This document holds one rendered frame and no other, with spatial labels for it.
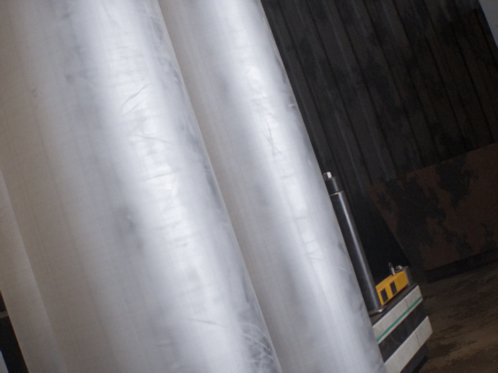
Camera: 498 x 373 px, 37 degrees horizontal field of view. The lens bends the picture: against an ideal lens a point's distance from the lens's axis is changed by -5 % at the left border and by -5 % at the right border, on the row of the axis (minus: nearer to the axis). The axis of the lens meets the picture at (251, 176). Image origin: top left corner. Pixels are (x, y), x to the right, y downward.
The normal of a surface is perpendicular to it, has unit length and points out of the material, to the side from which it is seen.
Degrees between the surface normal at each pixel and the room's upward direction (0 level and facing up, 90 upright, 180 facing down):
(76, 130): 90
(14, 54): 90
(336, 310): 90
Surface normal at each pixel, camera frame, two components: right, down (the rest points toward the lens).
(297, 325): 0.00, -0.07
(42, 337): -0.29, 0.04
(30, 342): -0.56, 0.14
